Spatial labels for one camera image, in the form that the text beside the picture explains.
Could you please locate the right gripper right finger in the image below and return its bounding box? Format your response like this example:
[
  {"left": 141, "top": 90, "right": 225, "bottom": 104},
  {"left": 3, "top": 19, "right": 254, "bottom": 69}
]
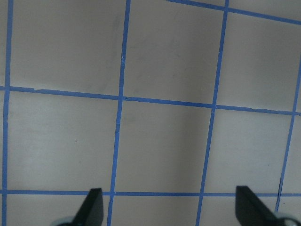
[{"left": 235, "top": 185, "right": 301, "bottom": 226}]

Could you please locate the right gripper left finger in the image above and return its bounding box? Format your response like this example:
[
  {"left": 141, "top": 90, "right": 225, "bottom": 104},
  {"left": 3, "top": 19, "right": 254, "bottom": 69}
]
[{"left": 51, "top": 187, "right": 104, "bottom": 226}]

